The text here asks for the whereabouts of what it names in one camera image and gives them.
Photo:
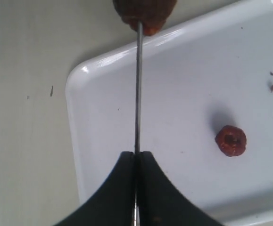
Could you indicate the red berry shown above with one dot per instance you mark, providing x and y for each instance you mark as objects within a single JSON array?
[
  {"x": 153, "y": 14},
  {"x": 231, "y": 141}
]

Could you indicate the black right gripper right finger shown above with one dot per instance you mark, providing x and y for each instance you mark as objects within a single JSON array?
[{"x": 159, "y": 201}]

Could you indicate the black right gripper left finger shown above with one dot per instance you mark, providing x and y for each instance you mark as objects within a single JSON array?
[{"x": 113, "y": 203}]

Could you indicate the white rectangular plastic tray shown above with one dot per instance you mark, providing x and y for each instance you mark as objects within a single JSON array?
[{"x": 197, "y": 77}]

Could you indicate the thin metal skewer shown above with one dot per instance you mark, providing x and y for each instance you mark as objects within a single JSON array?
[{"x": 138, "y": 92}]

